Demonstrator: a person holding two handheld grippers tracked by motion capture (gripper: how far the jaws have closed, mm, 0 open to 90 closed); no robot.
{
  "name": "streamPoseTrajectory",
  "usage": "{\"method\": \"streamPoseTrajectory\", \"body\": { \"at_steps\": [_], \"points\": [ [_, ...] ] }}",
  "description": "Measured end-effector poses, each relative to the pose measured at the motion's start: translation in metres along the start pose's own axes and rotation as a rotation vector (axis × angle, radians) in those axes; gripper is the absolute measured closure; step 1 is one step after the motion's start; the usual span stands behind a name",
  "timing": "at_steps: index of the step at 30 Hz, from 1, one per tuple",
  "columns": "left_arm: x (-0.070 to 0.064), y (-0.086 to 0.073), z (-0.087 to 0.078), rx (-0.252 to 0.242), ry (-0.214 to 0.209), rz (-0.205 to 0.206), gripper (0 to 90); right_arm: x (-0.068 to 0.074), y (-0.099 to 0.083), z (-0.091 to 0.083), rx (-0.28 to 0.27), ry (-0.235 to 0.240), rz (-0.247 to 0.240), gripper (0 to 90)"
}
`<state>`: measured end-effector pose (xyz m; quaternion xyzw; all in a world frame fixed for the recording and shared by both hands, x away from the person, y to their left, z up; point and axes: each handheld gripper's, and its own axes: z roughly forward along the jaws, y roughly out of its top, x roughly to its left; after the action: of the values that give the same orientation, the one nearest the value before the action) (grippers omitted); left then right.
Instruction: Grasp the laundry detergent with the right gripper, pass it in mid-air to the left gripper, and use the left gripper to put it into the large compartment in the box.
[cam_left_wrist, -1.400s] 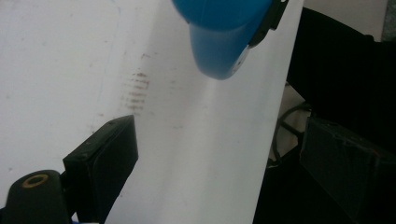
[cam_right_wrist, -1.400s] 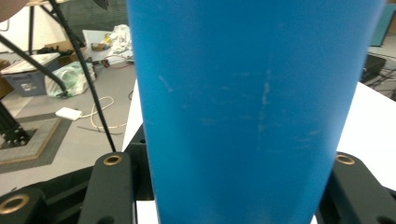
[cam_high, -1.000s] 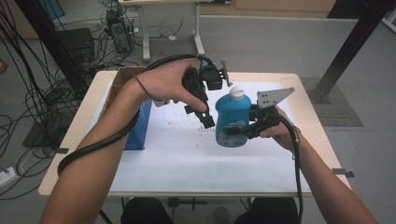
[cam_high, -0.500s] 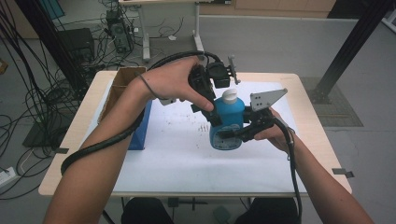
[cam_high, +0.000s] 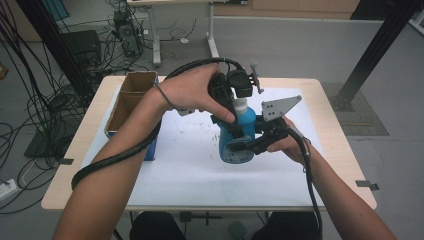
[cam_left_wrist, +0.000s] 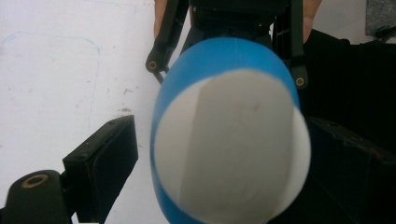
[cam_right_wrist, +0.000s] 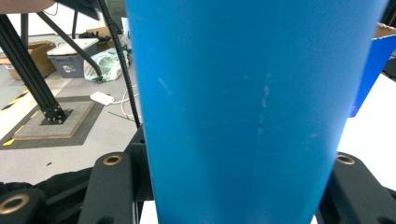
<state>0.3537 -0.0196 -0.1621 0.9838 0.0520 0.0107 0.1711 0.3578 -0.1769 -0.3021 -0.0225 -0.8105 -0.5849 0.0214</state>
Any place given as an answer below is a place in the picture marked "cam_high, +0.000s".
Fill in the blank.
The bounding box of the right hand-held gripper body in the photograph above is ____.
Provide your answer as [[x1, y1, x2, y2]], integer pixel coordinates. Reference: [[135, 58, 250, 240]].
[[254, 94, 304, 156]]

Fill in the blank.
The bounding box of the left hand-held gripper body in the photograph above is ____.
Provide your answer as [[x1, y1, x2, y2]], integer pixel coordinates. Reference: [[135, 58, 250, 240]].
[[207, 62, 265, 116]]

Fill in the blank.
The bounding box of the blue plastic bottle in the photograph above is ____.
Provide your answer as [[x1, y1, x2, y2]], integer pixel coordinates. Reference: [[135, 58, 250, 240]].
[[217, 105, 258, 165]]

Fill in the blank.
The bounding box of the white bottle cap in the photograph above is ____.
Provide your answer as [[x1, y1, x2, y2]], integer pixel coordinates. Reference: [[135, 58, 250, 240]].
[[232, 96, 250, 116]]

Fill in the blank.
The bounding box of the person's left hand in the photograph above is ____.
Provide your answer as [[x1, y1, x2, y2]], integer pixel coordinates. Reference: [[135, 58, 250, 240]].
[[156, 63, 237, 124]]

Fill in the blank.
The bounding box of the person's right hand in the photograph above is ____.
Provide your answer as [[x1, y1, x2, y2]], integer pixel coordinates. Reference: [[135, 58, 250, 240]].
[[266, 116, 313, 165]]

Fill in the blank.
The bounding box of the white paper sheet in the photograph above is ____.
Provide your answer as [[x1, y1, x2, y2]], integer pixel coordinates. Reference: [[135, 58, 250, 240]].
[[81, 84, 326, 208]]

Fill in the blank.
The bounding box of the light wooden table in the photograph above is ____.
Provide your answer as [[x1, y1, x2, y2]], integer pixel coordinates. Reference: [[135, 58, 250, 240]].
[[40, 74, 378, 213]]

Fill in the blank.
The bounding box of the dark grey floor mat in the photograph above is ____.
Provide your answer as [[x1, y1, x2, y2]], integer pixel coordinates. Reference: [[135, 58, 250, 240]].
[[319, 82, 390, 137]]

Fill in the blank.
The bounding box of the wooden cabinet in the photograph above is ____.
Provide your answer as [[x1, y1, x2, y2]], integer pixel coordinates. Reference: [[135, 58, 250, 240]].
[[213, 0, 362, 20]]

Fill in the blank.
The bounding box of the person's right leg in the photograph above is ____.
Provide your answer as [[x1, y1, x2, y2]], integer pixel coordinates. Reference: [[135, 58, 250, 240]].
[[250, 211, 322, 240]]

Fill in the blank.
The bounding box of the person's leg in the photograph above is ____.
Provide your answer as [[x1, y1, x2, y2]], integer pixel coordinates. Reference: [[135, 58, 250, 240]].
[[129, 211, 188, 240], [250, 211, 322, 240]]

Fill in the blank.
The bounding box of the open cardboard box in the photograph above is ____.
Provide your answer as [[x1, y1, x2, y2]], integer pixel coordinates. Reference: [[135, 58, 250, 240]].
[[104, 70, 160, 162]]

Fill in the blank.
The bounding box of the computer tower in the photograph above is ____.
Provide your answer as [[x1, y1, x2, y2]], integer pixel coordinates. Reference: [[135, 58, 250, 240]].
[[112, 9, 144, 58]]

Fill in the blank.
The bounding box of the person's left leg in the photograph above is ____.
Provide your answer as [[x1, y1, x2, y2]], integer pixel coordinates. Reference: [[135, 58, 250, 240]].
[[129, 211, 188, 240]]

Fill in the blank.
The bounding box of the black equipment box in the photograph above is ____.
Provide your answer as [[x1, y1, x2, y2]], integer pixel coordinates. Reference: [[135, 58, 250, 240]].
[[61, 29, 103, 68]]

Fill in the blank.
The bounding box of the white power strip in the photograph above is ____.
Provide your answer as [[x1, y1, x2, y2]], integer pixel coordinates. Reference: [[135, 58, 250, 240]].
[[0, 178, 18, 202]]

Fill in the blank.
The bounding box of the white desk frame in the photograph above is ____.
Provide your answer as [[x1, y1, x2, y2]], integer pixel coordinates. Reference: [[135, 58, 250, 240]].
[[126, 0, 249, 68]]

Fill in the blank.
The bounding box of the grey hair tie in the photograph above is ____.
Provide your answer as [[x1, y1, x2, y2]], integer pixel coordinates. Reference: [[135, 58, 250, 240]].
[[154, 81, 183, 112]]

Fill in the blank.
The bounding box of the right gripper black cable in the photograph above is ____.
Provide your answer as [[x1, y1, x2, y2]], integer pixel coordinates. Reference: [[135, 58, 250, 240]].
[[286, 128, 324, 240]]

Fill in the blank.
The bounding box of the left gripper black sleeved cable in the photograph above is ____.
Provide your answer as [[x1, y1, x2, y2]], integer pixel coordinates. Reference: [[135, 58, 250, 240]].
[[70, 57, 246, 192]]

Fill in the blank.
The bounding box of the black metal stand post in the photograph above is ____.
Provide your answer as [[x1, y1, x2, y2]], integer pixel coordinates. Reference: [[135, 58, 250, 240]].
[[14, 0, 96, 101], [332, 0, 423, 112]]

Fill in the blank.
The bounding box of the bundle of black floor cables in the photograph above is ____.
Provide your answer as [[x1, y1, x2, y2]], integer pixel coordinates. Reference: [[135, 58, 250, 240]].
[[0, 0, 114, 214]]

